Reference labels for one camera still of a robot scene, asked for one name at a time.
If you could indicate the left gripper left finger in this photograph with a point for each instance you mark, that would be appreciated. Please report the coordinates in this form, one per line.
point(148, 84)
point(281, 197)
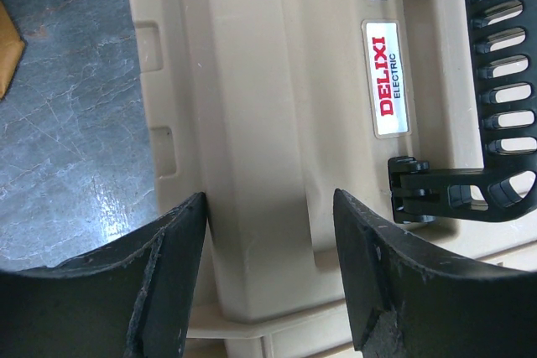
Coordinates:
point(129, 298)

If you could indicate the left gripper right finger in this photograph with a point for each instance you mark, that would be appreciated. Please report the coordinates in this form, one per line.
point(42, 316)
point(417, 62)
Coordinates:
point(407, 297)

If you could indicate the tan plastic toolbox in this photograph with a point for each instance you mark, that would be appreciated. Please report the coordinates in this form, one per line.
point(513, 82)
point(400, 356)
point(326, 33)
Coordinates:
point(423, 110)

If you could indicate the orange paper shopping bag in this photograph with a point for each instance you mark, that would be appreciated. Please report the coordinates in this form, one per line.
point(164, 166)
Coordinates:
point(11, 49)

